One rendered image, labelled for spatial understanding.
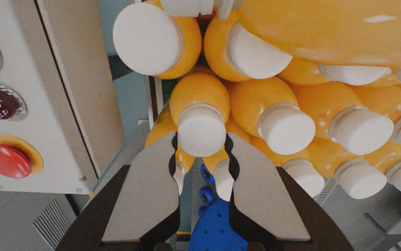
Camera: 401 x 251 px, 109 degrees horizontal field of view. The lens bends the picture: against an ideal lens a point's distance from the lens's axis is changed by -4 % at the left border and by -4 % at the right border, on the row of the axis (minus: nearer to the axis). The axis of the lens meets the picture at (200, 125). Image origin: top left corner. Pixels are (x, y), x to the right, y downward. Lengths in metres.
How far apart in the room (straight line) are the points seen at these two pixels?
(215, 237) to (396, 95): 0.32
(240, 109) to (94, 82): 0.16
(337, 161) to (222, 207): 0.23
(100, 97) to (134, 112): 1.21
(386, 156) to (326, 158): 0.08
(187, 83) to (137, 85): 1.17
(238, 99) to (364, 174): 0.15
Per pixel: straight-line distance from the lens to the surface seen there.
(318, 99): 0.20
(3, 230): 1.95
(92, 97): 0.19
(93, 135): 0.20
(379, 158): 0.30
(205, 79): 0.16
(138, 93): 1.34
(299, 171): 0.19
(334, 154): 0.24
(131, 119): 1.45
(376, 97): 0.25
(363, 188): 0.24
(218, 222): 0.36
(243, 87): 0.18
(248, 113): 0.16
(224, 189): 0.16
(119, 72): 0.32
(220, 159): 0.17
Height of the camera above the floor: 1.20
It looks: 62 degrees down
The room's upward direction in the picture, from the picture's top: 177 degrees clockwise
